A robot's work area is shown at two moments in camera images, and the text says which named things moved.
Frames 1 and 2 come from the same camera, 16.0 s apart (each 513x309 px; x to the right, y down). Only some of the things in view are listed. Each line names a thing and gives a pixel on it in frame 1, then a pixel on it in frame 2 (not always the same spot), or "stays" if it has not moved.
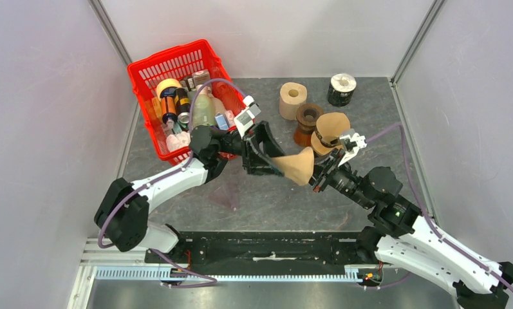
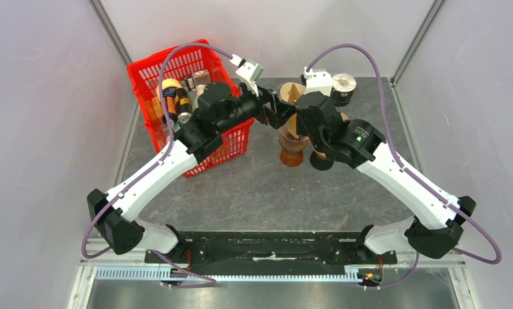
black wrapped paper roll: x=341 y=89 stays
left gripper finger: x=256 y=166 -> x=282 y=114
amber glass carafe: x=303 y=132 -> x=291 y=158
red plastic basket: x=180 y=89 stays
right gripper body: x=339 y=177 -> x=301 y=129
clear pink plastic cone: x=227 y=195 -> x=288 y=141
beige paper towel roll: x=291 y=95 stays
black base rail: x=266 y=253 stays
